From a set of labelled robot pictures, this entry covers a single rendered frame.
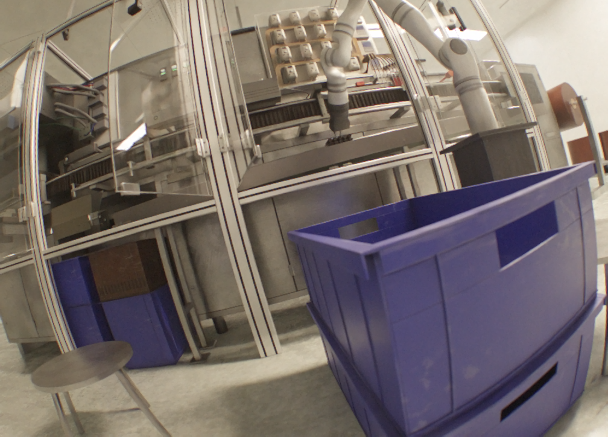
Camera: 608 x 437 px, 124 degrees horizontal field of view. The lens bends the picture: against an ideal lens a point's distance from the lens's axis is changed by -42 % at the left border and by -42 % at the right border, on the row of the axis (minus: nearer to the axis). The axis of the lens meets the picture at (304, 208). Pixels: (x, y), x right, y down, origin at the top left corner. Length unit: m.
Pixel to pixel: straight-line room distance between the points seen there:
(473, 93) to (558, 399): 0.77
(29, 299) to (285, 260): 1.63
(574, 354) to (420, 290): 0.35
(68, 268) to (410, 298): 1.33
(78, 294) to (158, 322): 0.41
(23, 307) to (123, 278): 1.10
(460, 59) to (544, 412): 0.88
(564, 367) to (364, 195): 1.13
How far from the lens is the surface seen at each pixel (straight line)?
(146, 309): 1.20
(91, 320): 1.38
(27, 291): 2.06
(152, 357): 1.28
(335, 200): 1.31
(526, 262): 0.32
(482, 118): 0.88
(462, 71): 0.91
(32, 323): 2.12
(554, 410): 0.55
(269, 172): 1.04
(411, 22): 0.99
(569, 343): 0.45
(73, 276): 1.38
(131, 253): 1.18
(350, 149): 1.10
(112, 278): 1.25
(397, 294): 0.22
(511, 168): 0.84
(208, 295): 1.35
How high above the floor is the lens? 0.46
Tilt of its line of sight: 1 degrees up
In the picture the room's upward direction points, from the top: 15 degrees counter-clockwise
